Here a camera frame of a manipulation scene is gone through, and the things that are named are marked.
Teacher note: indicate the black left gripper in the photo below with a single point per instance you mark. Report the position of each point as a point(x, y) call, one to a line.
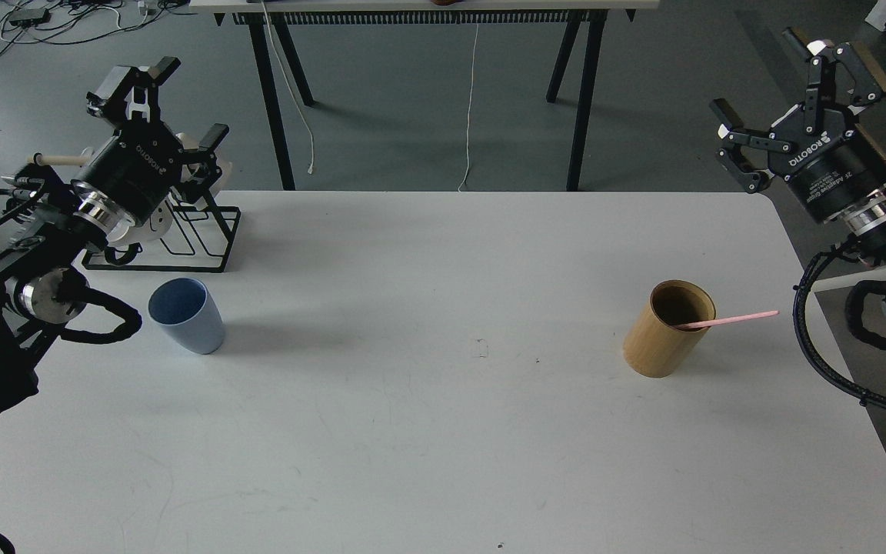
point(134, 172)

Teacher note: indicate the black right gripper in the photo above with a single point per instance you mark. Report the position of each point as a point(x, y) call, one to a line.
point(832, 168)

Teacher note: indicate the blue plastic cup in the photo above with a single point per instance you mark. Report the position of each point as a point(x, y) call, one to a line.
point(185, 311)

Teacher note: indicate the pink chopstick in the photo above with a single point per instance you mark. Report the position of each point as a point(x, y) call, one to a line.
point(707, 324)

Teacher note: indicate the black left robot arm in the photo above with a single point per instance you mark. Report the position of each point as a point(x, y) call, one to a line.
point(43, 297)

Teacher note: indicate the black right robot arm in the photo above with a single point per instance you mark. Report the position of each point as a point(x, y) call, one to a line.
point(865, 309)

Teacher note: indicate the white mug on rack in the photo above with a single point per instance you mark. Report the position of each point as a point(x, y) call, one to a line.
point(153, 229)

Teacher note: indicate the bamboo cylindrical holder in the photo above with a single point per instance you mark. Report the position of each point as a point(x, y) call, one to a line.
point(655, 345)

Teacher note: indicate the black wire cup rack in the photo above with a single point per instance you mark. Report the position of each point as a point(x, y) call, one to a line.
point(200, 239)

